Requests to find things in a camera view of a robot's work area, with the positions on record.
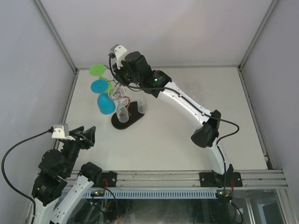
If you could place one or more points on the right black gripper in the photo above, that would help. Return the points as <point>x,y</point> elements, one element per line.
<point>118,73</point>

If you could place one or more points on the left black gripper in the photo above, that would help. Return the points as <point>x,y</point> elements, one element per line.
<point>88,135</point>

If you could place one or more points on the clear champagne flute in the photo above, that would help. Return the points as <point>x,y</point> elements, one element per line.
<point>117,94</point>

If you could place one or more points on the green plastic wine glass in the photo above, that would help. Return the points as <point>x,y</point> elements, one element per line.
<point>98,70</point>

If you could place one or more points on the copper wire wine glass rack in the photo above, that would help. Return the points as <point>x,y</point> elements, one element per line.
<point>128,110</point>

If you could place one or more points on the blue plastic wine glass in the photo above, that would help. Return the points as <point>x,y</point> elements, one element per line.
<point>105,104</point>

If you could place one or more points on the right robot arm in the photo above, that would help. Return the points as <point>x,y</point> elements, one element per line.
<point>133,71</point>

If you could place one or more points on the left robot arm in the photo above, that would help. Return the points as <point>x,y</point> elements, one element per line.
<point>56,166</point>

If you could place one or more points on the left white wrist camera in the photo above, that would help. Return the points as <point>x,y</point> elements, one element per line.
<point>61,132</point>

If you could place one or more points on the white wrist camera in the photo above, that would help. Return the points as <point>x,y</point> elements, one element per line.
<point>61,132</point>
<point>119,52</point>

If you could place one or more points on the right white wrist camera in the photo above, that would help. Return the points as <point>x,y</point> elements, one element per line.
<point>119,52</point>

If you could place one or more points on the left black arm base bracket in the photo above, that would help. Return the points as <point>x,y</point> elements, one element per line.
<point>108,179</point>

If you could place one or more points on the grey slotted cable duct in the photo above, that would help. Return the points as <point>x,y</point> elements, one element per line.
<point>150,194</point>

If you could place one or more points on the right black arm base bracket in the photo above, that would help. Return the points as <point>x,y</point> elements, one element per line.
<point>211,179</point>

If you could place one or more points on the aluminium front rail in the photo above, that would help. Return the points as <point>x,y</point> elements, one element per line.
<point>251,179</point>

